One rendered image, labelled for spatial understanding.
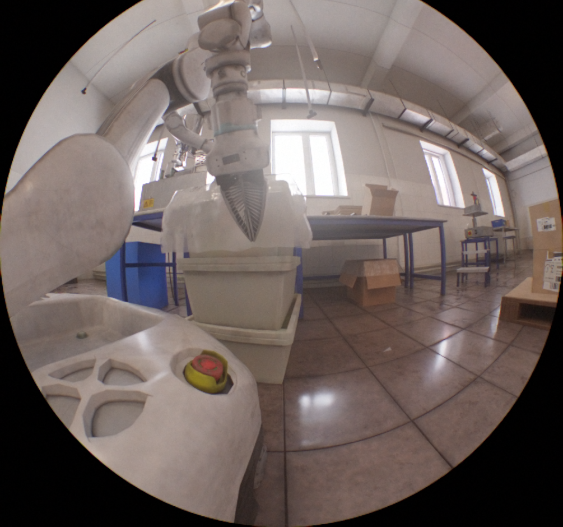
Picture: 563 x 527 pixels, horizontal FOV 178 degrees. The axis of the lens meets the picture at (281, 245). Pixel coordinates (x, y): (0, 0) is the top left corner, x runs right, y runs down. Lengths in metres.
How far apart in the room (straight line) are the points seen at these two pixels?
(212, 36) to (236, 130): 0.18
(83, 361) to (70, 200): 0.15
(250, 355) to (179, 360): 0.47
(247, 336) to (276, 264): 0.24
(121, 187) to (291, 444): 0.59
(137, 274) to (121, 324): 1.21
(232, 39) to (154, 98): 0.20
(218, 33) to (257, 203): 0.30
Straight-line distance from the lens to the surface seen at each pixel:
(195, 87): 0.51
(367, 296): 1.66
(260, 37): 0.86
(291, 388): 0.68
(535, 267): 1.47
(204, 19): 0.40
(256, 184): 0.30
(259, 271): 0.53
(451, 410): 0.67
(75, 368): 0.20
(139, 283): 1.62
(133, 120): 0.37
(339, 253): 2.78
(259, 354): 0.62
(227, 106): 0.28
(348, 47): 4.59
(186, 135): 0.93
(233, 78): 0.31
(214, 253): 0.61
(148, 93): 0.43
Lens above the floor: 0.45
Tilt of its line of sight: 4 degrees up
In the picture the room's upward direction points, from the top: 2 degrees counter-clockwise
